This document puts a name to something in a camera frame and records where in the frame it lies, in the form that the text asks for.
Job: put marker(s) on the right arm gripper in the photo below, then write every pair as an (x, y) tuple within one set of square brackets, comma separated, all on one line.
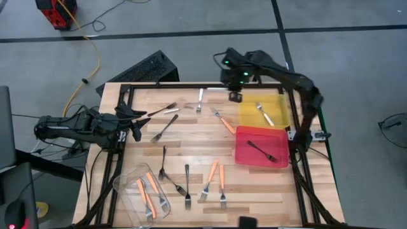
[(237, 79)]

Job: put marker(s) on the black floor beam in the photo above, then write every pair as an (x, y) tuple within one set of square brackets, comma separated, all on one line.
[(47, 165)]

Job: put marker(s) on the grey floor device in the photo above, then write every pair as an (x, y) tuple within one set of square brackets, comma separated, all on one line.
[(394, 122)]

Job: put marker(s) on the red translucent plastic bin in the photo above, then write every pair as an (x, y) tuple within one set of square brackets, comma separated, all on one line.
[(254, 156)]

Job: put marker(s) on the clear plastic bin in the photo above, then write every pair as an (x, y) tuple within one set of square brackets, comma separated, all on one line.
[(127, 197)]

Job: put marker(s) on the grey flat panel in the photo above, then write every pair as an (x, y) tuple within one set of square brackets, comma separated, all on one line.
[(6, 127)]

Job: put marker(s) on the yellow round sticker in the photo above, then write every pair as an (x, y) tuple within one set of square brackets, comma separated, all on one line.
[(43, 210)]

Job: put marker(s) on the black computer mouse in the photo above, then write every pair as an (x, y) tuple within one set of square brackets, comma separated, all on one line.
[(14, 211)]

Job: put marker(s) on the dark grey desk pad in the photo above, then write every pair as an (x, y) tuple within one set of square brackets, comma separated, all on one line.
[(19, 184)]

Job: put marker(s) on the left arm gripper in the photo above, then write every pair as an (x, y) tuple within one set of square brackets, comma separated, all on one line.
[(119, 119)]

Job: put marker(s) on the black rectangular object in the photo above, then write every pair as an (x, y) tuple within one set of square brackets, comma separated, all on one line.
[(247, 222)]

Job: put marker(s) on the red and black equipment case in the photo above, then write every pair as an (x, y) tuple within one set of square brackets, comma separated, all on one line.
[(47, 12)]

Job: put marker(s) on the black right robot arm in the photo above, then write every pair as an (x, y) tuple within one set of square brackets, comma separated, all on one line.
[(295, 82)]

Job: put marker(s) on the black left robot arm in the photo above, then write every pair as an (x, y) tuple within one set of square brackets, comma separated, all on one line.
[(63, 127)]

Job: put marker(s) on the yellow translucent plastic bin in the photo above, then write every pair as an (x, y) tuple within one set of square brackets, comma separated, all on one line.
[(276, 105)]

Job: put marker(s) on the black aluminium table frame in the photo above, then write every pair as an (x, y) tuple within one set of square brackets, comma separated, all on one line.
[(178, 86)]

